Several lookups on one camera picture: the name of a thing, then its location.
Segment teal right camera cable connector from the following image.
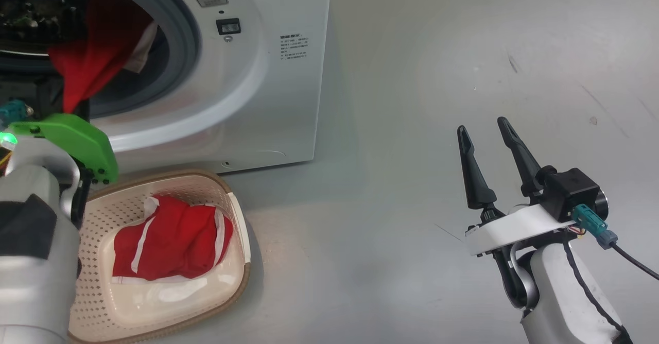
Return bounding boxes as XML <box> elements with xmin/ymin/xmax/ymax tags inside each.
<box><xmin>571</xmin><ymin>204</ymin><xmax>659</xmax><ymax>280</ymax></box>

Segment small printed text sticker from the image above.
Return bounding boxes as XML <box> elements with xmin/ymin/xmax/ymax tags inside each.
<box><xmin>280</xmin><ymin>32</ymin><xmax>309</xmax><ymax>60</ymax></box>

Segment teal camera cable connector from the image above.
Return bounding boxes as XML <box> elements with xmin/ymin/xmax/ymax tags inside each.
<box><xmin>0</xmin><ymin>99</ymin><xmax>29</xmax><ymax>128</ymax></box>
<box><xmin>571</xmin><ymin>204</ymin><xmax>659</xmax><ymax>280</ymax></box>

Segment red garment white side stripes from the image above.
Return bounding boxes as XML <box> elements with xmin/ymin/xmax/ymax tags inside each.
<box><xmin>111</xmin><ymin>195</ymin><xmax>235</xmax><ymax>283</ymax></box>

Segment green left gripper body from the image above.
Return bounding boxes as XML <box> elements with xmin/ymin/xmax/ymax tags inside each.
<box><xmin>8</xmin><ymin>113</ymin><xmax>120</xmax><ymax>185</ymax></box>

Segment teal left camera cable connector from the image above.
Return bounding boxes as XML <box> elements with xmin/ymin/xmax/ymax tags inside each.
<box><xmin>0</xmin><ymin>99</ymin><xmax>29</xmax><ymax>128</ymax></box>

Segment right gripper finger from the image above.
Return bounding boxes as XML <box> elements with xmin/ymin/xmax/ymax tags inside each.
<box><xmin>457</xmin><ymin>125</ymin><xmax>497</xmax><ymax>211</ymax></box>
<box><xmin>497</xmin><ymin>116</ymin><xmax>544</xmax><ymax>198</ymax></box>

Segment cream perforated laundry basket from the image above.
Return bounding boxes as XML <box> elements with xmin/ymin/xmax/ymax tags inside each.
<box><xmin>67</xmin><ymin>169</ymin><xmax>253</xmax><ymax>344</ymax></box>

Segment white front-load washing machine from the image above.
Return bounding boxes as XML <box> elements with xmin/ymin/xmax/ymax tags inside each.
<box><xmin>0</xmin><ymin>0</ymin><xmax>333</xmax><ymax>175</ymax></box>

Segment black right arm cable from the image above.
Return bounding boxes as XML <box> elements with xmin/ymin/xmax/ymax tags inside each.
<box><xmin>561</xmin><ymin>231</ymin><xmax>634</xmax><ymax>344</ymax></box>

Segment red shirt white collar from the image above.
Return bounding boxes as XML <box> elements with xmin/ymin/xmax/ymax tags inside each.
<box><xmin>47</xmin><ymin>0</ymin><xmax>158</xmax><ymax>114</ymax></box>

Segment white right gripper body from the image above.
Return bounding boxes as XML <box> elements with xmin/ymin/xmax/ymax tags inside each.
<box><xmin>465</xmin><ymin>203</ymin><xmax>577</xmax><ymax>256</ymax></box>

